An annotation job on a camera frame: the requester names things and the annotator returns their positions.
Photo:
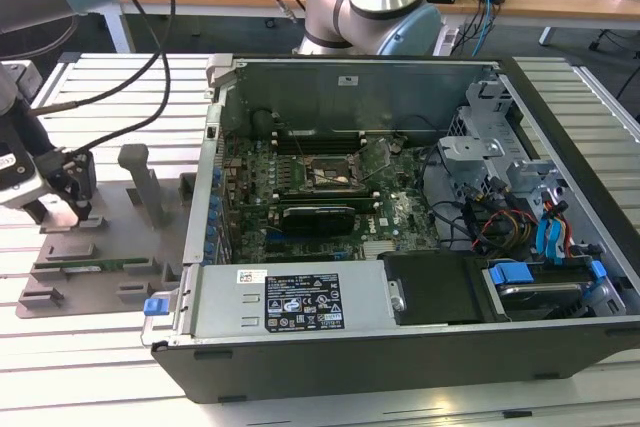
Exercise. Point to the hard disk in blue carrier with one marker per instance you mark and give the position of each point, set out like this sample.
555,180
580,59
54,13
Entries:
510,274

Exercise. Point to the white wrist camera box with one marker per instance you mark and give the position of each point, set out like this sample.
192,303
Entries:
20,182

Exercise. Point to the black graphics card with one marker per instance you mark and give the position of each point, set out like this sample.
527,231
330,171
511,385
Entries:
320,221

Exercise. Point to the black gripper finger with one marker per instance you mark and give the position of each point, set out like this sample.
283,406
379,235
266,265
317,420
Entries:
34,212
82,182

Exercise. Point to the small case wall sticker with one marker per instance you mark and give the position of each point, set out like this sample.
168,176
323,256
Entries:
348,80

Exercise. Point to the black office chair base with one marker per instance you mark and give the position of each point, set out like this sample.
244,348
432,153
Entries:
612,39

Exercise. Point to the thin locking lever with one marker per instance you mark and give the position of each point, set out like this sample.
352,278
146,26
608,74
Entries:
381,171
300,147

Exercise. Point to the black PC case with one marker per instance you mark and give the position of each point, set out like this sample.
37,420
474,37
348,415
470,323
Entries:
400,367

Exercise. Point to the silver chipset heatsink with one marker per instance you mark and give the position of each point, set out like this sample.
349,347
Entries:
377,250

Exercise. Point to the black plastic shroud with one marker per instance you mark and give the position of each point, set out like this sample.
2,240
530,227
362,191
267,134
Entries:
440,287

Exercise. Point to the blue latch tab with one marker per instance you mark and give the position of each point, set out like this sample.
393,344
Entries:
155,307

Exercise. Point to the metal drive cage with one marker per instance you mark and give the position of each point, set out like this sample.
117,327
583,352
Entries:
470,147

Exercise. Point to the grey case latch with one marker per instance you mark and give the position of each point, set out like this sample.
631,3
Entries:
220,72

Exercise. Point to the green motherboard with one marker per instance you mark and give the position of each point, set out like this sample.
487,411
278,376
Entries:
400,217

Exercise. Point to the black RAM slot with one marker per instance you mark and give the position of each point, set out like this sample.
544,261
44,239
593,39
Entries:
300,198
300,190
287,148
287,139

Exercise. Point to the grey power supply unit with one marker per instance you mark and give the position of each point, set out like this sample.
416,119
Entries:
225,307

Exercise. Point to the grey parts rack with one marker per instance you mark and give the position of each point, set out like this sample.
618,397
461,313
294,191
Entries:
115,247

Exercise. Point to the white power strip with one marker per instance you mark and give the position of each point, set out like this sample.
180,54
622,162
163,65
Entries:
447,42

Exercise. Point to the CPU socket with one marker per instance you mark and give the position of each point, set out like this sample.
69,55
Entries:
327,169

